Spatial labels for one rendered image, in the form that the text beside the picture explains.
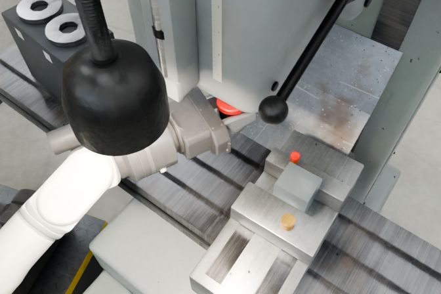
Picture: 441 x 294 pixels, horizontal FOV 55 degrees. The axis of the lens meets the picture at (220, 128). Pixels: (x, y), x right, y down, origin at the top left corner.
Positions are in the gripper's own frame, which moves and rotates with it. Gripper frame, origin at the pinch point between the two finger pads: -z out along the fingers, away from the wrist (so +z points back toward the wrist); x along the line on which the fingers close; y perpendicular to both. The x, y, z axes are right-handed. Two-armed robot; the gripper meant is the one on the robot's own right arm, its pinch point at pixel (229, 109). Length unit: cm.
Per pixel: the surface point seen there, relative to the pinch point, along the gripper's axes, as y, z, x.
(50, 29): 2.3, 19.6, 35.7
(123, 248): 30.3, 23.4, 0.5
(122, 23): 119, -25, 177
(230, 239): 15.3, 7.0, -13.4
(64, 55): 3.6, 19.2, 28.9
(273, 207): 11.4, -1.0, -13.3
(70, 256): 79, 40, 28
